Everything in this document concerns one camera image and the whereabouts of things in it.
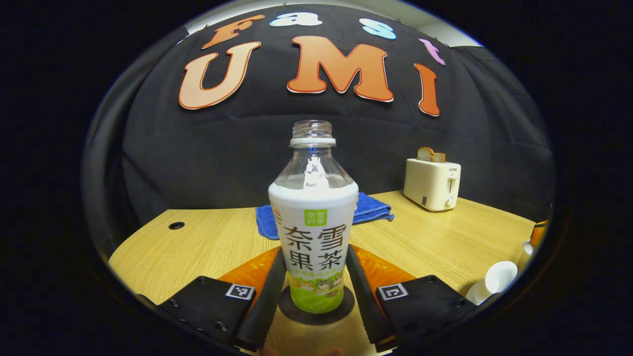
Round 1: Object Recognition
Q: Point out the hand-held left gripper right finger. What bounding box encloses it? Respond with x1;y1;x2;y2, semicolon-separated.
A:
345;244;478;353

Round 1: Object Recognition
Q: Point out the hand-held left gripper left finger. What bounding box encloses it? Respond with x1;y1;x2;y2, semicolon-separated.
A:
136;246;288;353

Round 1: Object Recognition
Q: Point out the dark round coaster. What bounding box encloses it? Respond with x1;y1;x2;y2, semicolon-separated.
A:
277;284;356;325

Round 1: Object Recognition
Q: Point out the white teacup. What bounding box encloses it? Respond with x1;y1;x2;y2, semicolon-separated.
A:
482;261;518;296

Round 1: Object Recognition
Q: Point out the clear water bottle green label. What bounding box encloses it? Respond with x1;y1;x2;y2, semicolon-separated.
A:
268;120;360;314

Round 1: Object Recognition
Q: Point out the white saucer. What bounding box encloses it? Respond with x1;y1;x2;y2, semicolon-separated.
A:
466;279;491;306

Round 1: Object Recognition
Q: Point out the blue folded towel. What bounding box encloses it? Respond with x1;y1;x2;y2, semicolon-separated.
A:
255;192;395;241

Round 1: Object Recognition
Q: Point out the cream toaster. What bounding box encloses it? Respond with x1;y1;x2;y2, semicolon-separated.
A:
403;158;461;212

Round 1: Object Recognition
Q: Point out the black backdrop cloth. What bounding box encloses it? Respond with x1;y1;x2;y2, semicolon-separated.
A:
82;4;557;258

